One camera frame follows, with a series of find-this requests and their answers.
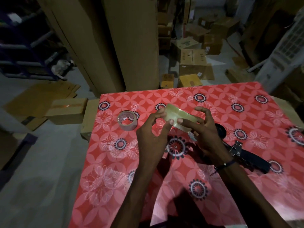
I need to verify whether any person's right hand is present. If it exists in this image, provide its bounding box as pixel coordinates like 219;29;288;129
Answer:
177;106;235;168

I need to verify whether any person's left hand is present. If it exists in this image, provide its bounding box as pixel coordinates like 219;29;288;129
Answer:
136;107;173;170

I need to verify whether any person's right forearm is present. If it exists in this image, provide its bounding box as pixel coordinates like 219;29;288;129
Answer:
215;160;291;228

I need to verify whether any person's left forearm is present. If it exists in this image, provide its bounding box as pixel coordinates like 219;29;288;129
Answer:
110;164;164;228

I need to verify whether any small clear tape roll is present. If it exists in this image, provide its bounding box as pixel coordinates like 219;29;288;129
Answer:
117;111;138;131

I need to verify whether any yellow cardboard box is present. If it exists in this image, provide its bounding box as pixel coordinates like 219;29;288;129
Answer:
178;74;203;88

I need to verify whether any small yellow printed box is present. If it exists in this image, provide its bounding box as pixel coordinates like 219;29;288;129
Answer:
161;73;175;89

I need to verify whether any black wristband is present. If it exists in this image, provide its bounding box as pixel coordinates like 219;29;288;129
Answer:
210;159;237;176

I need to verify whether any large open-flap cardboard box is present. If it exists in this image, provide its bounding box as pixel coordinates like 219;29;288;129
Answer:
178;48;208;79

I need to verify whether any red floral tablecloth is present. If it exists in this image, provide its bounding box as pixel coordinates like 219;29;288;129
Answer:
68;82;304;228

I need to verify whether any flat cardboard piece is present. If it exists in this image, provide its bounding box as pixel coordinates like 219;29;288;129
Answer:
225;68;256;84

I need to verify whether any black tape dispenser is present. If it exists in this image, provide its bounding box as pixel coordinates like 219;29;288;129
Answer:
214;123;272;174

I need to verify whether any plain cardboard box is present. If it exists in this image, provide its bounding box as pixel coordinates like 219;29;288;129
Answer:
80;98;100;142

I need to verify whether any printed cardboard box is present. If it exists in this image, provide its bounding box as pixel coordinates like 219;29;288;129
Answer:
171;36;202;62

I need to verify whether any tall brown cardboard roll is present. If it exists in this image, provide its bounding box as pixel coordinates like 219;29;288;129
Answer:
100;0;160;92
35;0;125;98

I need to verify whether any white pipe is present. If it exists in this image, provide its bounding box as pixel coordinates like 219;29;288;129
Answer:
247;59;266;72

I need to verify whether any stack of small cardboard boxes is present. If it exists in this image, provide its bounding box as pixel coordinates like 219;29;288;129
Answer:
158;11;173;51

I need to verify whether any taped brown cardboard box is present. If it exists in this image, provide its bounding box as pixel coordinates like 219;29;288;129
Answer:
45;98;88;126

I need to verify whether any white air cooler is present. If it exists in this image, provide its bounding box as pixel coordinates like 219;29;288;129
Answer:
254;6;304;93

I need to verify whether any white plastic bag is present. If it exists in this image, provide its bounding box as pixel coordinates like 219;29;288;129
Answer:
51;59;76;78

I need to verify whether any large dark cardboard box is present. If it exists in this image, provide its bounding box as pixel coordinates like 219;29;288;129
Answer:
239;0;296;67

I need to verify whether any pile of flattened cardboard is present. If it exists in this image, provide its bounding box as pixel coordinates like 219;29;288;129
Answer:
2;80;82;131

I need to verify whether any blue metal shelf rack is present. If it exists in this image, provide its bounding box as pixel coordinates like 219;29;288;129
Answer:
0;0;70;81

